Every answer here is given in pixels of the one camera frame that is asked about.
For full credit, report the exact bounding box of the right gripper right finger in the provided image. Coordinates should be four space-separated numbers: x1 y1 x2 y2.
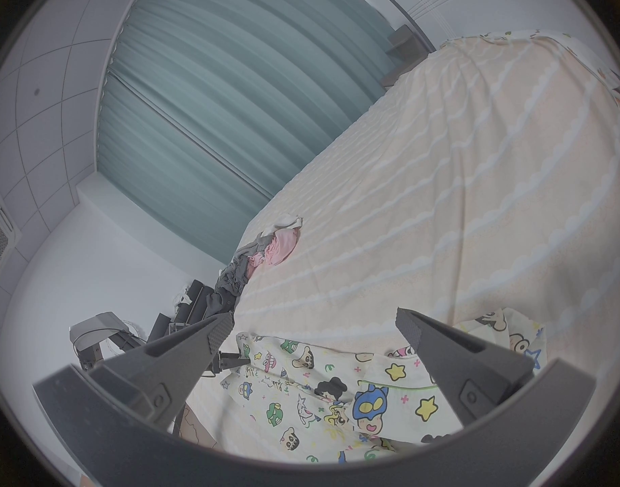
395 307 535 429

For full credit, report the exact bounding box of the bed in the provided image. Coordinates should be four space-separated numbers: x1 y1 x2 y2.
216 0 620 466

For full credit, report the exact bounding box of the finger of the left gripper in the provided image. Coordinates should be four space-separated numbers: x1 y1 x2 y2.
216 352 251 372

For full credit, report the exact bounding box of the pile of clothes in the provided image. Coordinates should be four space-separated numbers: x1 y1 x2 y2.
208 213 305 321

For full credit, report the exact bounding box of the black chest of drawers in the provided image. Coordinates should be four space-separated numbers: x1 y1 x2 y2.
150 279 222 342

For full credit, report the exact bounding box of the white printed pyjama top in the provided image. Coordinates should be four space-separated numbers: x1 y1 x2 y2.
220 307 548 466

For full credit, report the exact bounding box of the grey bedside table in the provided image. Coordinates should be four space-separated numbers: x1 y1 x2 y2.
382 24 433 88

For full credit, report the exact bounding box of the blue-green curtain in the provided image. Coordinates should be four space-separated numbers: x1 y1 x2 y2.
109 0 398 200
95 71 281 265

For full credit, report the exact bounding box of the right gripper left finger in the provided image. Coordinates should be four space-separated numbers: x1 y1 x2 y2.
89 312 234 430

